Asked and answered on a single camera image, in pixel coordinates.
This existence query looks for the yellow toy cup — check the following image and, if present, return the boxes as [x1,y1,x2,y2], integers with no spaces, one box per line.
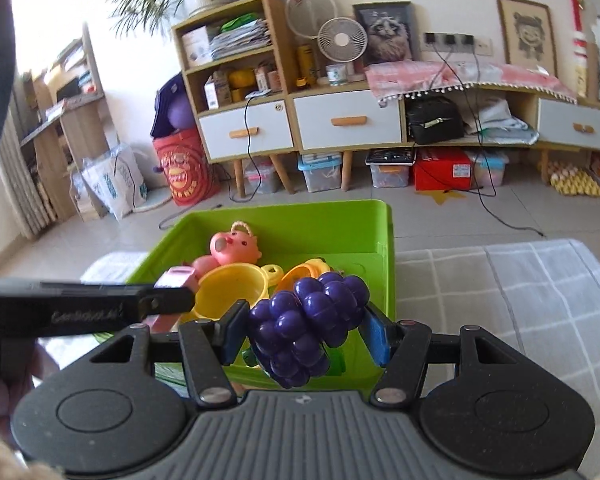
[180,263,284,324]

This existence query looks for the purple toy grapes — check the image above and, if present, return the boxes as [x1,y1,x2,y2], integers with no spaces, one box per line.
[247,271,370,389]

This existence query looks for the pink pig squeeze toy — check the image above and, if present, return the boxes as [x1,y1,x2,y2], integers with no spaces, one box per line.
[190,221,262,278]

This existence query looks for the yellow toy corn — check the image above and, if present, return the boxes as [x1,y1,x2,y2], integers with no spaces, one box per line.
[274,258,332,294]

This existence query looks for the pink toy block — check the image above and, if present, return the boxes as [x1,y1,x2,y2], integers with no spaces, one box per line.
[144,266,199,334]

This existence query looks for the green plastic cookie box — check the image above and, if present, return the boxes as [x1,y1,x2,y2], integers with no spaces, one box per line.
[95,198,398,394]

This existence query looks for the grey checked tablecloth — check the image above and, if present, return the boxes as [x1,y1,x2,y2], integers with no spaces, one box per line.
[396,238,600,479]

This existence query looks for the red cartoon bucket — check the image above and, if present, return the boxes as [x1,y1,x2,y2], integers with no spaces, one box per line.
[152,127,220,207]

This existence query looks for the white paper shopping bag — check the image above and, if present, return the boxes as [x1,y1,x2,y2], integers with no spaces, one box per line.
[81,143,148,221]

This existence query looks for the red shoe box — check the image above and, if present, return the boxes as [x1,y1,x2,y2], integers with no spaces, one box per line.
[414,148,471,192]

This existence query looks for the clear storage bin blue lid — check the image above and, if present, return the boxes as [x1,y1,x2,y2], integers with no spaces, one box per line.
[298,153,342,193]

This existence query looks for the wooden bookshelf at left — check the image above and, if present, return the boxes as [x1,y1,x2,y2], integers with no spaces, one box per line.
[19,26,118,238]

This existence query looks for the black bag on shelf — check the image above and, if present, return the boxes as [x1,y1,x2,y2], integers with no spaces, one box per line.
[405,96,465,145]

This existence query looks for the yellow egg tray stack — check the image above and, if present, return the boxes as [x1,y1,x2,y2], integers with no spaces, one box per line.
[548,162,600,197]

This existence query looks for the purple plush toy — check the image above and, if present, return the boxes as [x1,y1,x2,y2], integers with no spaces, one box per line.
[150,73,195,139]

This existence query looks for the pink checked cloth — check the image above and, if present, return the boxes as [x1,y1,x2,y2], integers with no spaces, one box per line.
[365,60,578,104]

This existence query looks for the wooden cabinet with white drawers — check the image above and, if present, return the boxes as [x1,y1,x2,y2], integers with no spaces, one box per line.
[172,0,600,181]

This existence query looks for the small white desk fan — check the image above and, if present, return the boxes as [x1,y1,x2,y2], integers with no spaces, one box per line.
[317,18,368,86]

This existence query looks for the framed cat picture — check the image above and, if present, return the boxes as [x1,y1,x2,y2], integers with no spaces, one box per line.
[353,1,420,66]

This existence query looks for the framed cartoon girl drawing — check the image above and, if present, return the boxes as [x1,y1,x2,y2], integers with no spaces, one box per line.
[496,0,558,77]

